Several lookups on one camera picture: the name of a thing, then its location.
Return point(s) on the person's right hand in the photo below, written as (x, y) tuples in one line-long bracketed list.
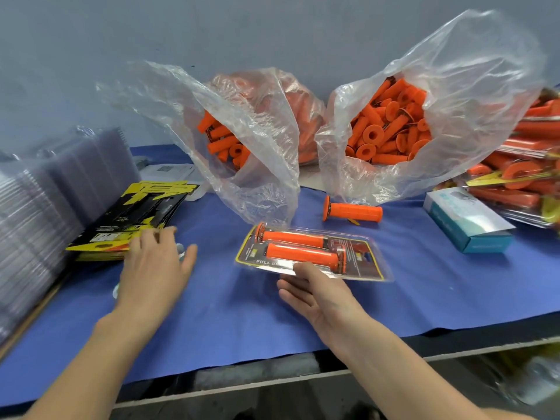
[(324, 301)]

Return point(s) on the person's left hand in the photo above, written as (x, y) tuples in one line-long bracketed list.
[(153, 275)]

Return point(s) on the yellow black backing card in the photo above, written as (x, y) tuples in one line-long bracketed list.
[(367, 258)]

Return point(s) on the stack of clear blister shells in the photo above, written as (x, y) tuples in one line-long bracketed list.
[(44, 214)]

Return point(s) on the person's right forearm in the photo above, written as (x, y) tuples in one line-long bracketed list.
[(420, 380)]

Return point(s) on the person's left forearm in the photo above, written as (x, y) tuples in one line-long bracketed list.
[(74, 376)]

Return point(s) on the person's right leg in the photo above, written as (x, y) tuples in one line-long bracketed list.
[(512, 413)]

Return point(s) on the stack of yellow black cards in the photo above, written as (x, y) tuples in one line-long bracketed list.
[(136, 214)]

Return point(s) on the white printed paper sheet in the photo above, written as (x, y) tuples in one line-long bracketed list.
[(171, 173)]

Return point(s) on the teal white cardboard box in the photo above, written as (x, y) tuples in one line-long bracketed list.
[(468, 223)]

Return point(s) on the clear plastic bottle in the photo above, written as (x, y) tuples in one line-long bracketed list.
[(535, 380)]

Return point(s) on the large clear plastic bag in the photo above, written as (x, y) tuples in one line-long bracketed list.
[(490, 65)]

